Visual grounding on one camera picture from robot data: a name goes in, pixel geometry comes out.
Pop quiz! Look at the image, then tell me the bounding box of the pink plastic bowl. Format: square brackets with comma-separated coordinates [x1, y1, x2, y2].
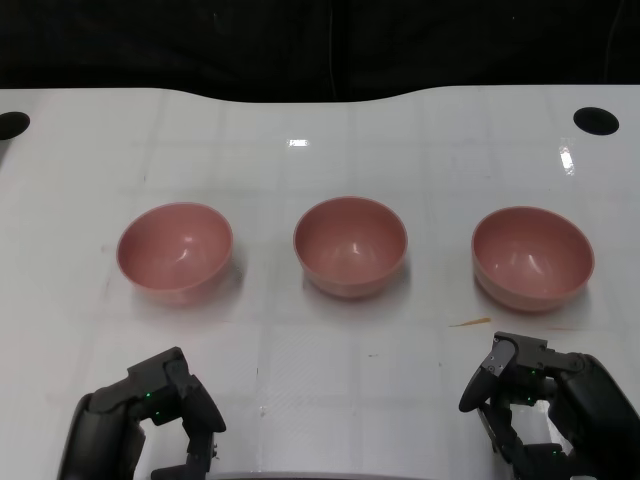
[292, 196, 409, 300]
[470, 205, 596, 315]
[116, 201, 234, 307]

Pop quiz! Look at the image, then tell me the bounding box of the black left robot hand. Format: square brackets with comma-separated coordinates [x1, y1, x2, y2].
[57, 347, 227, 480]

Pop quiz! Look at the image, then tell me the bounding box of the black backdrop curtain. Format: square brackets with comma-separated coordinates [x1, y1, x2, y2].
[0, 0, 640, 104]

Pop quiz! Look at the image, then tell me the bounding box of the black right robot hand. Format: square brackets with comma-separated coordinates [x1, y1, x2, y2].
[458, 330, 632, 480]

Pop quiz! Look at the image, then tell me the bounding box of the black table grommet hole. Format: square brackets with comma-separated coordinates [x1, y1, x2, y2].
[572, 106, 620, 136]
[0, 111, 31, 141]

